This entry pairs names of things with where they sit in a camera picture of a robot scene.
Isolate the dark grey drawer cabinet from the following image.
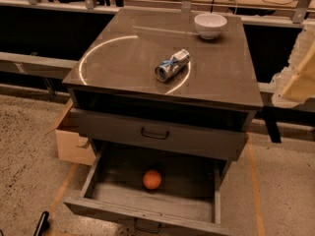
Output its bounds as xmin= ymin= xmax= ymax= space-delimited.
xmin=62 ymin=7 xmax=264 ymax=172

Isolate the closed grey top drawer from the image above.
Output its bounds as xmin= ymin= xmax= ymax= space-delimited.
xmin=71 ymin=108 xmax=248 ymax=160

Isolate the open grey middle drawer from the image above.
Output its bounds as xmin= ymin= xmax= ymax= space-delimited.
xmin=65 ymin=143 xmax=232 ymax=236

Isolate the crushed silver blue can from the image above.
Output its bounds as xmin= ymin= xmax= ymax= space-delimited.
xmin=155 ymin=49 xmax=190 ymax=83

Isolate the orange fruit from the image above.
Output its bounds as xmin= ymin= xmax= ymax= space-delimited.
xmin=143 ymin=170 xmax=161 ymax=190

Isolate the cardboard box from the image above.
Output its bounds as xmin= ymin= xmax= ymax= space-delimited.
xmin=47 ymin=99 xmax=95 ymax=165

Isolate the white ceramic bowl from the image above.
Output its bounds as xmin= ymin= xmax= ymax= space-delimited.
xmin=194 ymin=13 xmax=227 ymax=39

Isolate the black object on floor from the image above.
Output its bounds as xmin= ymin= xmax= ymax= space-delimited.
xmin=33 ymin=211 xmax=50 ymax=236

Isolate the black top drawer handle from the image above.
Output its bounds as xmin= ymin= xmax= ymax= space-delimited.
xmin=141 ymin=127 xmax=169 ymax=140

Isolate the black drawer handle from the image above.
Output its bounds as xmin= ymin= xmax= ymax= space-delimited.
xmin=134 ymin=218 xmax=161 ymax=234
xmin=141 ymin=127 xmax=169 ymax=140

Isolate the black middle drawer handle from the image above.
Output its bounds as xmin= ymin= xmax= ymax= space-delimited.
xmin=134 ymin=218 xmax=161 ymax=234

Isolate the grey metal rail frame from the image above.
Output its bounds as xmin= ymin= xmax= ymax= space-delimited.
xmin=0 ymin=52 xmax=77 ymax=80

